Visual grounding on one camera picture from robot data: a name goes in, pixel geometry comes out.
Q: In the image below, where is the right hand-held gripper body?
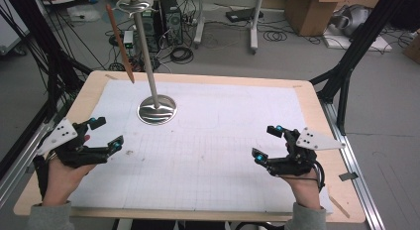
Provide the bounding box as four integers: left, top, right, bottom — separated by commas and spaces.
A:
266, 126, 347, 177

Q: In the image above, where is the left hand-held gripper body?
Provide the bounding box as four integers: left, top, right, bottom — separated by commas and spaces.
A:
35, 117, 111, 170

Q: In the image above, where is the metal utensil stand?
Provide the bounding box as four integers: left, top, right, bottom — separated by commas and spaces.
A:
113, 0, 178, 126

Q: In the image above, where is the wooden rice spatula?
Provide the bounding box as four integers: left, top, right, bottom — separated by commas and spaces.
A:
105, 3, 136, 84

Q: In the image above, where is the person's left hand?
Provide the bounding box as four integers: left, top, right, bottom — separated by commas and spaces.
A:
41, 133, 97, 207

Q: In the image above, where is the person's right hand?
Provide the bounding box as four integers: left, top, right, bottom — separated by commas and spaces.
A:
280, 141, 323, 212

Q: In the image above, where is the white grid paper mat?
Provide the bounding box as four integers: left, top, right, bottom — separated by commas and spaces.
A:
67, 78, 335, 215

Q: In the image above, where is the grey tape piece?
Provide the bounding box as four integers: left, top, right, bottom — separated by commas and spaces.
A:
338, 172, 360, 182

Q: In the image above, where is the tan tape strip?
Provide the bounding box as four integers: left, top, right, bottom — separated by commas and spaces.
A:
328, 194, 352, 220

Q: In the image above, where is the small white power box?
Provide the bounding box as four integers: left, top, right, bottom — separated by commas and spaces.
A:
122, 30, 135, 50

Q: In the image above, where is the white stand leg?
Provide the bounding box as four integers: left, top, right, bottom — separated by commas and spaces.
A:
249, 0, 265, 56
193, 0, 206, 49

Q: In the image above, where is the white foam board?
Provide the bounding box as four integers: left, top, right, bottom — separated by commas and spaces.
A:
322, 32, 394, 54

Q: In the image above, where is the black flat device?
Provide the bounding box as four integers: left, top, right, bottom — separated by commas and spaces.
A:
225, 7, 264, 24

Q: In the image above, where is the large cardboard box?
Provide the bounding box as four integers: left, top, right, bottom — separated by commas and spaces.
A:
284, 0, 349, 38

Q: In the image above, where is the grey silver appliance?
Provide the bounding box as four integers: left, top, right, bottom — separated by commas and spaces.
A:
329, 3, 371, 38

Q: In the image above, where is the black computer tower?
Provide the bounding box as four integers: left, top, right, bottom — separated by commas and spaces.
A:
160, 0, 184, 47

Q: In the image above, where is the small cardboard box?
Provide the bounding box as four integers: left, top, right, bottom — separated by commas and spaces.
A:
402, 31, 420, 65

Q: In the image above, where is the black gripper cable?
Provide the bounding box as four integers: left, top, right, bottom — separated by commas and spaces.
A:
286, 160, 327, 192

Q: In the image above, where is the black strap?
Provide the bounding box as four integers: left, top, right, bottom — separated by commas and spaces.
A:
32, 155, 50, 200

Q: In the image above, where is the aluminium rail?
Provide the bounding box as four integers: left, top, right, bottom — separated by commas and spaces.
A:
0, 119, 57, 209
320, 100, 386, 230

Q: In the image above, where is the black frame stand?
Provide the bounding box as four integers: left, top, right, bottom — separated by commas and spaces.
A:
2, 0, 94, 124
309, 0, 412, 137

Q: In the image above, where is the thin black cable coil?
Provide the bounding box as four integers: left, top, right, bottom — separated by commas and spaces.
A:
262, 30, 288, 43

